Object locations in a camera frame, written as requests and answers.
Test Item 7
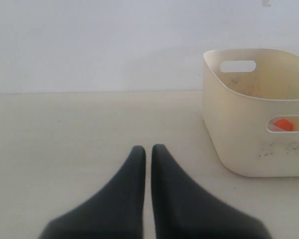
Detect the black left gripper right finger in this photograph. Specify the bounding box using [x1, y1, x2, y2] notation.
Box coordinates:
[151, 144, 272, 239]

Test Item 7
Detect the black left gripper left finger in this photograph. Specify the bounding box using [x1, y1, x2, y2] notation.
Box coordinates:
[39, 146, 146, 239]

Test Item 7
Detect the orange-capped tube front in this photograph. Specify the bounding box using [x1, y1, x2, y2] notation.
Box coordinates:
[269, 119, 294, 131]

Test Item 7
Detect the cream plastic bin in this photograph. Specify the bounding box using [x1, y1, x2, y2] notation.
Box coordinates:
[202, 49, 299, 177]

